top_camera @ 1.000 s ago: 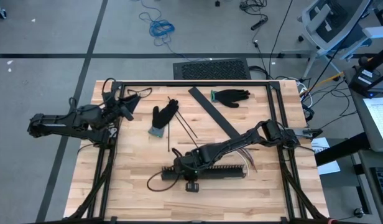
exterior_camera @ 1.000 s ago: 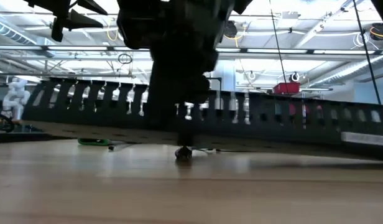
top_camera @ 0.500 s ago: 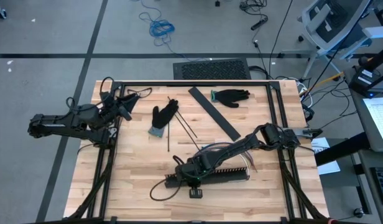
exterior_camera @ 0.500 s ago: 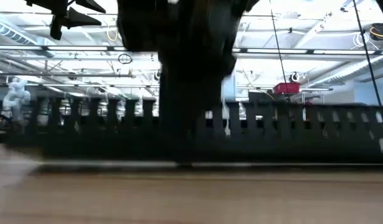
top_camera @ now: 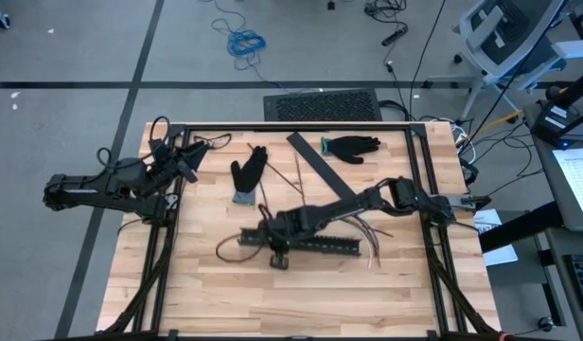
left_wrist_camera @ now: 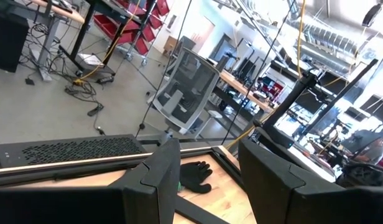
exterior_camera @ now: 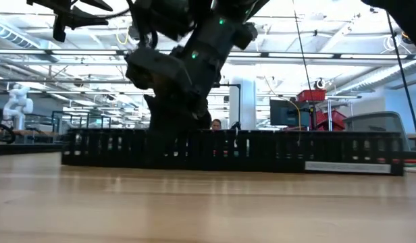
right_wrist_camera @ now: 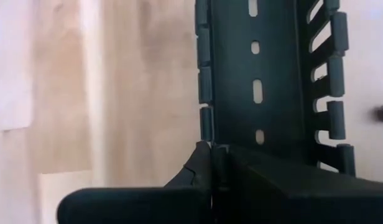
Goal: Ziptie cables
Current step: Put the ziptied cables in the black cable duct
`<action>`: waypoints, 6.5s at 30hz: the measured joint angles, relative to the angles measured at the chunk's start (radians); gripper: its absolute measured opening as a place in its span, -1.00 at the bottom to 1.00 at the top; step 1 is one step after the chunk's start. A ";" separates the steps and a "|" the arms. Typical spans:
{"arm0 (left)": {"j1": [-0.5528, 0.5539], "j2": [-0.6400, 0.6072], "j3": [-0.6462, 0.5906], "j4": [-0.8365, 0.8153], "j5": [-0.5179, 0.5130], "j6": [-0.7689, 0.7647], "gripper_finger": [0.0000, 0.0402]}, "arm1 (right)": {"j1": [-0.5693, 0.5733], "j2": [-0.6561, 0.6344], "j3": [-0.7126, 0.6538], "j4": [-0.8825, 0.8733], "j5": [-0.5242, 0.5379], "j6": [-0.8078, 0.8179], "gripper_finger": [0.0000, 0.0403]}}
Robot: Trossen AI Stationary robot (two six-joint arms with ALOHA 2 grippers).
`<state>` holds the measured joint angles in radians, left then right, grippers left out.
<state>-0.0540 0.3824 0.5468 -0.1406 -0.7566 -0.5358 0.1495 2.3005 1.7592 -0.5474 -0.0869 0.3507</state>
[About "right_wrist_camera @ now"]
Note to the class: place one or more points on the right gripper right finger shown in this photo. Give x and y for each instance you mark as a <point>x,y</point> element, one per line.
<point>303,202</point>

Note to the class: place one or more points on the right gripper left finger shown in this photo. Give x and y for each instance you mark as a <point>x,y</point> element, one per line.
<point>132,205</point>

